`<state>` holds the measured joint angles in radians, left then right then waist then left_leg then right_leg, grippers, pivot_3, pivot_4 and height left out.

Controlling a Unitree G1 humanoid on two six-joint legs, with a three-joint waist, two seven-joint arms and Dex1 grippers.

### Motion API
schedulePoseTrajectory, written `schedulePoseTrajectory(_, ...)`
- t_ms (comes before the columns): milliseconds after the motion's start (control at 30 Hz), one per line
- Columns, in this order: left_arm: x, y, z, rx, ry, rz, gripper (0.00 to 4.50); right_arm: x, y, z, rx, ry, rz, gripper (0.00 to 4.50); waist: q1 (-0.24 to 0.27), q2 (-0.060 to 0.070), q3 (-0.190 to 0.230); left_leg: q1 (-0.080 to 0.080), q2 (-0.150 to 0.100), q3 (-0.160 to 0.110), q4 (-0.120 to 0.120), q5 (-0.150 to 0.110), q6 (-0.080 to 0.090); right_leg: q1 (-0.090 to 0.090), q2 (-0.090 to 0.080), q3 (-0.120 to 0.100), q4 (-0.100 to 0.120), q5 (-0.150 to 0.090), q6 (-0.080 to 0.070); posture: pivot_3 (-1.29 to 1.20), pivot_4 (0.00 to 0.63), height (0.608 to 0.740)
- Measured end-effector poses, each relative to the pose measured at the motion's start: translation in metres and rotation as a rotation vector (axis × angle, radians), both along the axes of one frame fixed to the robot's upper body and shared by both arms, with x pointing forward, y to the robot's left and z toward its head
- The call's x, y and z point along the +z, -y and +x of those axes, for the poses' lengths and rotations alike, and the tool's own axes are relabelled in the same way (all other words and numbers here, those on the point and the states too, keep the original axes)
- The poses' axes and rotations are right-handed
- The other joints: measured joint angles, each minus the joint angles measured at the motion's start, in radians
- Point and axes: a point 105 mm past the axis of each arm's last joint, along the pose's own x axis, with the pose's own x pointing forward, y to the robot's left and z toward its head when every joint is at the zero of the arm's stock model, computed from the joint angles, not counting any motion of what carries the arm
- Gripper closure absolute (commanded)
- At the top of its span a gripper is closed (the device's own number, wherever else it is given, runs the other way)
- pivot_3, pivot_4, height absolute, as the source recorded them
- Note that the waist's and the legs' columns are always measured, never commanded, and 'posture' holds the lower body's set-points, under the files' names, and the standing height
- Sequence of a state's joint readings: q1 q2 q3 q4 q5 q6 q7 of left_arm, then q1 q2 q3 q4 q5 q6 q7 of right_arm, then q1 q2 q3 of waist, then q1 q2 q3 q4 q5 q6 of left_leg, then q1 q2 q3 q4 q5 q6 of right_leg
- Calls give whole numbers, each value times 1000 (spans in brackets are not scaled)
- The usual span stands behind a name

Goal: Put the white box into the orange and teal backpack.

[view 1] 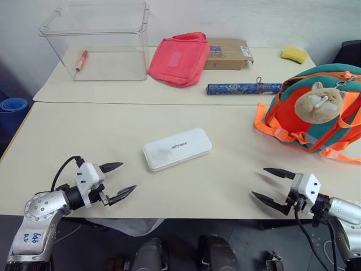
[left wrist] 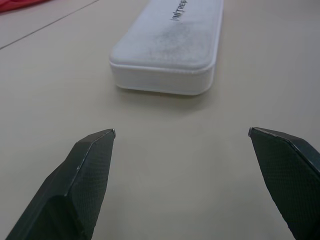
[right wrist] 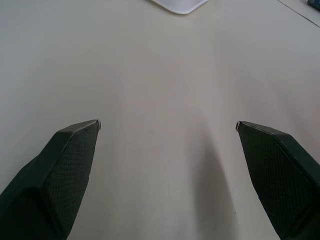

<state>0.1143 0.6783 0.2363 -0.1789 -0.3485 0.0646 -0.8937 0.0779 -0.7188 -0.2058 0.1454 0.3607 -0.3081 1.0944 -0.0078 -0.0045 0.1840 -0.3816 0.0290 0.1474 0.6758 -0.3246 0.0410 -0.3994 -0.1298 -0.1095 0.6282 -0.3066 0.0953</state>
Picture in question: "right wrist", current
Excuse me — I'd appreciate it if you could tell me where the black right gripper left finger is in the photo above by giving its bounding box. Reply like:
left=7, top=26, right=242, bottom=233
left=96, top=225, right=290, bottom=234
left=0, top=119, right=102, bottom=240

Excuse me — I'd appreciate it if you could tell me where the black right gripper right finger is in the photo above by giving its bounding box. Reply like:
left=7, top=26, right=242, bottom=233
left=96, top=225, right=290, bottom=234
left=235, top=120, right=320, bottom=240

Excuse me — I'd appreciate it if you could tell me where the white plastic tray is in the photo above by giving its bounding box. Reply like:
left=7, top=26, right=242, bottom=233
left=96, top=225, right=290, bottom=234
left=150, top=0, right=209, bottom=15

